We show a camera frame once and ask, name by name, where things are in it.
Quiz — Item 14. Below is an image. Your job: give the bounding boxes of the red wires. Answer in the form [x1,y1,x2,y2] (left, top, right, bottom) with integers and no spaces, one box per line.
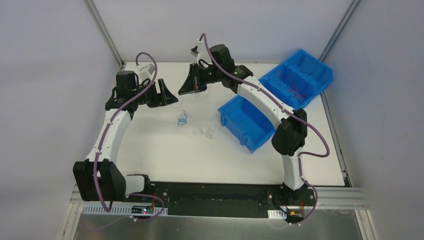
[276,67,309,104]

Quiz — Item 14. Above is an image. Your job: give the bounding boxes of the dark purple wire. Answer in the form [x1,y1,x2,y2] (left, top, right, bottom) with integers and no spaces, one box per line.
[294,66,314,78]

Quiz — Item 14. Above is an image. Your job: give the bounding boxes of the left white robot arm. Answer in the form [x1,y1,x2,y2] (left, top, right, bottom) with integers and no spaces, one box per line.
[72,70,178,203]

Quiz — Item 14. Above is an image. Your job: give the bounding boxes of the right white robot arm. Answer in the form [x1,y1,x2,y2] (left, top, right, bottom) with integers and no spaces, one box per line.
[178,44,308,205]

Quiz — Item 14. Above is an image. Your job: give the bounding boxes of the blue compartment bin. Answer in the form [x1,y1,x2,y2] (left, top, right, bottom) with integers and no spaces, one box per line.
[218,49,334,153]

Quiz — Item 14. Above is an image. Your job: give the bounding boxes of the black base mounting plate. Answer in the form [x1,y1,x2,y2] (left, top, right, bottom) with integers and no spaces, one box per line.
[143,182,315,218]

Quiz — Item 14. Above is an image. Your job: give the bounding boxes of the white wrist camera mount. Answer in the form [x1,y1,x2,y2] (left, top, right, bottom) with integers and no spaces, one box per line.
[136,63,156,81]

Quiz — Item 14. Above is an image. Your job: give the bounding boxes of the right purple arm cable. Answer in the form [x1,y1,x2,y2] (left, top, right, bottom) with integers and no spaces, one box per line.
[200,33,331,226]

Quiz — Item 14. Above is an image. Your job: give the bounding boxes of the left white cable duct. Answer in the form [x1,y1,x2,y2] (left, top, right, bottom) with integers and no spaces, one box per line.
[81,203,169,217]

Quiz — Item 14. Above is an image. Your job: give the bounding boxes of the white cable duct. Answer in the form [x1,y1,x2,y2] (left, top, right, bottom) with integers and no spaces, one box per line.
[267,209,287,220]
[81,203,169,217]

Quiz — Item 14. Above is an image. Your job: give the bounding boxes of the aluminium frame rail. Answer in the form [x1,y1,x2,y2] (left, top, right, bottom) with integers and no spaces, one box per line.
[69,184,84,204]

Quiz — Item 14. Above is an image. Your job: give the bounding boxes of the right white cable duct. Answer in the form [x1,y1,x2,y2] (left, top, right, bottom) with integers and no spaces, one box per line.
[267,209,287,220]

